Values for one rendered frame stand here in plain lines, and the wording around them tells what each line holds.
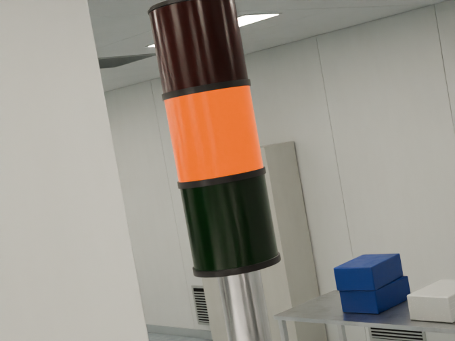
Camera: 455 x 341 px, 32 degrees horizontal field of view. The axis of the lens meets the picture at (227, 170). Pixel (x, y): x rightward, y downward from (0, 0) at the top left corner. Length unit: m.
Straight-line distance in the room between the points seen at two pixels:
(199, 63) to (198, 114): 0.03
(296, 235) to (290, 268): 0.32
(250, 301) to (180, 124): 0.11
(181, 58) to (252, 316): 0.15
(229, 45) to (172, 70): 0.03
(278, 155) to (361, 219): 0.96
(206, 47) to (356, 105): 6.64
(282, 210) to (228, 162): 6.94
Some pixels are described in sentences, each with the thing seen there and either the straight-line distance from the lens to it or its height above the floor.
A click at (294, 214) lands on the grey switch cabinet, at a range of 7.48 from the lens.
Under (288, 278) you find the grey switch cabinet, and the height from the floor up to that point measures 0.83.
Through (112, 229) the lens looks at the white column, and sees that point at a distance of 2.11.
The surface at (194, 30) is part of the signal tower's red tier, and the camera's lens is 0.43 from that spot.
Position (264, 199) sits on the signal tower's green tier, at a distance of 0.45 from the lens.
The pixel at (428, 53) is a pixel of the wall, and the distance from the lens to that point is 6.62.
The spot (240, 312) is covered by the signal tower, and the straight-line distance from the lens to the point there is 0.45.
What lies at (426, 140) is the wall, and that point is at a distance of 6.70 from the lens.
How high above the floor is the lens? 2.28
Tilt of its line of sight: 3 degrees down
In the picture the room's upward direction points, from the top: 10 degrees counter-clockwise
